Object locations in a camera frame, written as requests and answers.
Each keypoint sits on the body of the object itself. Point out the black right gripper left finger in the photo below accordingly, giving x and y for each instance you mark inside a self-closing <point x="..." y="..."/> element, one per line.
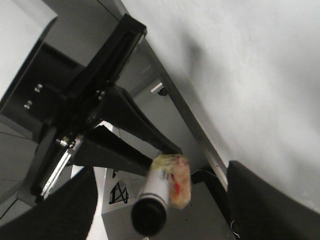
<point x="65" y="215"/>

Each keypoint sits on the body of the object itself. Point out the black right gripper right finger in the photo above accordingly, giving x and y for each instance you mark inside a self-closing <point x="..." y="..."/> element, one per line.
<point x="262" y="212"/>

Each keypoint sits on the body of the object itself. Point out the white paper with markings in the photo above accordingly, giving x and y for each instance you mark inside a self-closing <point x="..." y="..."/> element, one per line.
<point x="116" y="189"/>

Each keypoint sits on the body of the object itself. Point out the tape wad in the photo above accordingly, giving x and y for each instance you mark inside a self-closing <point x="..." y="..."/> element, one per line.
<point x="177" y="168"/>

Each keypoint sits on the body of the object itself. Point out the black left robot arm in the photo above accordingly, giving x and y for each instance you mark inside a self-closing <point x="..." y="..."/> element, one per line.
<point x="45" y="67"/>

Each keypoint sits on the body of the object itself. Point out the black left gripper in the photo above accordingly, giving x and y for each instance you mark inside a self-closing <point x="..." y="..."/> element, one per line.
<point x="70" y="111"/>

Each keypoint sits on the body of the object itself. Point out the white whiteboard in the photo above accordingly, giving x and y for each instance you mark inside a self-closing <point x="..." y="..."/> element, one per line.
<point x="250" y="72"/>

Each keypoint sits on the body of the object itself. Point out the white whiteboard marker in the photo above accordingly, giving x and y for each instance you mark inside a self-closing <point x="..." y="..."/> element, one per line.
<point x="149" y="213"/>

